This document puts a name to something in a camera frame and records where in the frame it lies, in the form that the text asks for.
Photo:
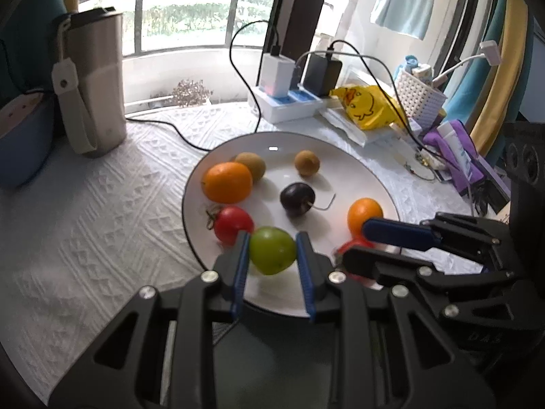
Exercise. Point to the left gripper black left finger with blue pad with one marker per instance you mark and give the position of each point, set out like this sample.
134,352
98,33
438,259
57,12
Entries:
122,367

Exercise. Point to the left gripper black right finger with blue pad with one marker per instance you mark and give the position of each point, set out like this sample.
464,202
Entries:
389,351

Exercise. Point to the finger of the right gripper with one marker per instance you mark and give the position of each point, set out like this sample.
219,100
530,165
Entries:
481,240
462,296

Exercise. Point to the red tomato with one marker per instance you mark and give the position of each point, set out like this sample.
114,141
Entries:
227,221
338,259

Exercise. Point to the orange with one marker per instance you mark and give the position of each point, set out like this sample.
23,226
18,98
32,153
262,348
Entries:
361,211
227,183

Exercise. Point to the green apple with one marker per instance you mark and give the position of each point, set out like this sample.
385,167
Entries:
272,250

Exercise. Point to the dark purple plum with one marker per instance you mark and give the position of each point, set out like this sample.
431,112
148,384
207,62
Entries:
299,198

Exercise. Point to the small brown longan fruit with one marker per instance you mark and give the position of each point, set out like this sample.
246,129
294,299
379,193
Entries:
307,163

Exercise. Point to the brown kiwi fruit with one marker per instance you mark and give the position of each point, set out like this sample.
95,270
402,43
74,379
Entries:
254,163

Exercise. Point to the yellow teal curtain right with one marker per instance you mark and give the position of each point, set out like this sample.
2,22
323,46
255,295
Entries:
489,96

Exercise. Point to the white lotion tube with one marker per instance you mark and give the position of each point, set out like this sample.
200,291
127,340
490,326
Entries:
449,136

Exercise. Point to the purple cloth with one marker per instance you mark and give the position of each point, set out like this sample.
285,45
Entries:
460,182

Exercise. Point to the white desk lamp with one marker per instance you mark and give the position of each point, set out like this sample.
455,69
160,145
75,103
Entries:
488,50

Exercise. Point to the round glass tray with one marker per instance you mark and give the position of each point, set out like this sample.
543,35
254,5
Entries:
272,362

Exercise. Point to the white woven basket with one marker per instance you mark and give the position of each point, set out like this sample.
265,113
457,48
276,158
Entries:
421,102

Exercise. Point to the white textured tablecloth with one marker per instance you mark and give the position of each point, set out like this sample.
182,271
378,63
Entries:
85,234

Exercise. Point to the yellow duck bag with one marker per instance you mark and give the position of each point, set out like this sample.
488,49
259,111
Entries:
368,108

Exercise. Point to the hanging light blue towel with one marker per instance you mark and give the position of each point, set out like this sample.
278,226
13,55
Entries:
407,17

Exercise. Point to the white enamel bowl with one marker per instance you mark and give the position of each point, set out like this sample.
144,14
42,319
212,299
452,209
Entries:
341,180

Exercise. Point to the black charger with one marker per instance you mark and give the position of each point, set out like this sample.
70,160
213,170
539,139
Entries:
322,75

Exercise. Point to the white power strip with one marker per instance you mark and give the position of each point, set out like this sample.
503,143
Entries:
296,105

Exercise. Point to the white charger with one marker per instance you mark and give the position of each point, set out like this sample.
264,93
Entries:
276,75

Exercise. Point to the blue bowl with lid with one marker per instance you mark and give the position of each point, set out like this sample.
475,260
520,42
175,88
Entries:
26,137

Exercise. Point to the balcony railing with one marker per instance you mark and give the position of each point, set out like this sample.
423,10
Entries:
158,26

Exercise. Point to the teal curtain left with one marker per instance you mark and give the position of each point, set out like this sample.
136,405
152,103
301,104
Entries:
27,46

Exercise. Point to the steel thermos with strap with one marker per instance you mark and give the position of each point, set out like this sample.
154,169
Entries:
88,80

